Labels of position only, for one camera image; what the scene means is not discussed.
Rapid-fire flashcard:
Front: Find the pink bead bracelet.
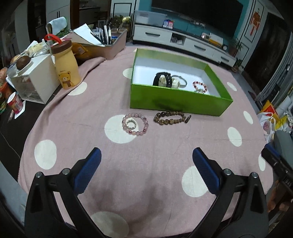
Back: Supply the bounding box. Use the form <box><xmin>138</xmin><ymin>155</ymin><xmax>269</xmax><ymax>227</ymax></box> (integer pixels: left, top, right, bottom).
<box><xmin>121</xmin><ymin>112</ymin><xmax>150</xmax><ymax>137</ymax></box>

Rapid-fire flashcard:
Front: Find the brown wooden bead bracelet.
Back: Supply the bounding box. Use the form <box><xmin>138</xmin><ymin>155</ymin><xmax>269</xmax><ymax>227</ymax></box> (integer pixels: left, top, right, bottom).
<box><xmin>153</xmin><ymin>110</ymin><xmax>192</xmax><ymax>126</ymax></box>

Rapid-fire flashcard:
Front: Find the red bead bracelet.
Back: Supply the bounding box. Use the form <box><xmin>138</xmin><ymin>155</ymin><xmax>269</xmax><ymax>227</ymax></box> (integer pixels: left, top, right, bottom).
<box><xmin>192</xmin><ymin>80</ymin><xmax>209</xmax><ymax>94</ymax></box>

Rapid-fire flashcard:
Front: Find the silver bangle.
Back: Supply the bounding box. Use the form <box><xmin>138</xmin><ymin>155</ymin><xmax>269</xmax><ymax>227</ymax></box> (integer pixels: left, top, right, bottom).
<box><xmin>171</xmin><ymin>75</ymin><xmax>187</xmax><ymax>89</ymax></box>

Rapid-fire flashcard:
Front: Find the black wrist watch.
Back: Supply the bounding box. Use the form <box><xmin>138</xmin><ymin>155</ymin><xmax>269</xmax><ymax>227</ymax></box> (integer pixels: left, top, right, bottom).
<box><xmin>153</xmin><ymin>72</ymin><xmax>172</xmax><ymax>88</ymax></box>

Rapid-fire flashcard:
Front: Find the green jewelry box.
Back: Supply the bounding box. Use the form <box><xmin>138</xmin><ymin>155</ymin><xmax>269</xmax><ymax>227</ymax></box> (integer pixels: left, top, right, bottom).
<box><xmin>130</xmin><ymin>49</ymin><xmax>233</xmax><ymax>116</ymax></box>

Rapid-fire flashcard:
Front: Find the pink polka dot cloth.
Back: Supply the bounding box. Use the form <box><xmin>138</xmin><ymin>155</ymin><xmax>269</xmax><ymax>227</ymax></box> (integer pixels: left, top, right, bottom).
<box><xmin>18</xmin><ymin>47</ymin><xmax>273</xmax><ymax>237</ymax></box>

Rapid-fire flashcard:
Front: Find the white plastic bag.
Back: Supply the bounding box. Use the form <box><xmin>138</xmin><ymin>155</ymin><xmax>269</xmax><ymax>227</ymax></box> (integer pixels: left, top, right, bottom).
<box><xmin>257</xmin><ymin>112</ymin><xmax>276</xmax><ymax>143</ymax></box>

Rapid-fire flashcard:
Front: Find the yellow bear bottle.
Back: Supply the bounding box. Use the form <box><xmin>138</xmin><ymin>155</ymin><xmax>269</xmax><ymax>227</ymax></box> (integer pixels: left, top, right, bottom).
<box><xmin>51</xmin><ymin>40</ymin><xmax>81</xmax><ymax>89</ymax></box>

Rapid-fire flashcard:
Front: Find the red cup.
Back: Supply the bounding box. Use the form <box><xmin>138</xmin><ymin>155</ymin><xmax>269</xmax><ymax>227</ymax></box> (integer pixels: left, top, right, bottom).
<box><xmin>8</xmin><ymin>92</ymin><xmax>23</xmax><ymax>114</ymax></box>

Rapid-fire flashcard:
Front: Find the white plastic box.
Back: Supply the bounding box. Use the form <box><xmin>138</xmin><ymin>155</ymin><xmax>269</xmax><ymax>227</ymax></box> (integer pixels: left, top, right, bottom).
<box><xmin>11</xmin><ymin>54</ymin><xmax>60</xmax><ymax>104</ymax></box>

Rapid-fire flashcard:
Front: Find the pink storage bin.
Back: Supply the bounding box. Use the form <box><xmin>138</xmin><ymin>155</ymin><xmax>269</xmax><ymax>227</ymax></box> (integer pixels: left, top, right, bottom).
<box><xmin>74</xmin><ymin>28</ymin><xmax>128</xmax><ymax>62</ymax></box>

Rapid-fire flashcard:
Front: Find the white tv cabinet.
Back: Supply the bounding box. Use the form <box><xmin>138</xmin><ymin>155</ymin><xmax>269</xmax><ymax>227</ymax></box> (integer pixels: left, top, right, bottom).
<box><xmin>133</xmin><ymin>24</ymin><xmax>236</xmax><ymax>67</ymax></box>

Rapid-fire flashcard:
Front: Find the white paper sheet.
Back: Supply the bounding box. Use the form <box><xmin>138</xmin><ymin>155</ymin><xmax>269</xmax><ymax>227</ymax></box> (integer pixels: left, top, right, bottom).
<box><xmin>63</xmin><ymin>23</ymin><xmax>105</xmax><ymax>47</ymax></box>

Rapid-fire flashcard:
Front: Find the black television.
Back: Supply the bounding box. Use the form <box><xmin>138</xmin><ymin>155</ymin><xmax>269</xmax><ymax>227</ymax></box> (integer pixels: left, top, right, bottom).
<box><xmin>151</xmin><ymin>0</ymin><xmax>243</xmax><ymax>37</ymax></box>

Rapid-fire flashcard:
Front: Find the red chinese knot decoration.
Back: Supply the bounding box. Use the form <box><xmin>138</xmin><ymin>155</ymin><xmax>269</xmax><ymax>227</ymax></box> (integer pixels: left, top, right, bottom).
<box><xmin>250</xmin><ymin>11</ymin><xmax>261</xmax><ymax>36</ymax></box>

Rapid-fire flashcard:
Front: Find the clear plastic storage box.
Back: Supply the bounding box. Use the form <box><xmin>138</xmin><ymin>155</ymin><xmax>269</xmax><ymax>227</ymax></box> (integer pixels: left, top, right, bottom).
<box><xmin>134</xmin><ymin>10</ymin><xmax>167</xmax><ymax>27</ymax></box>

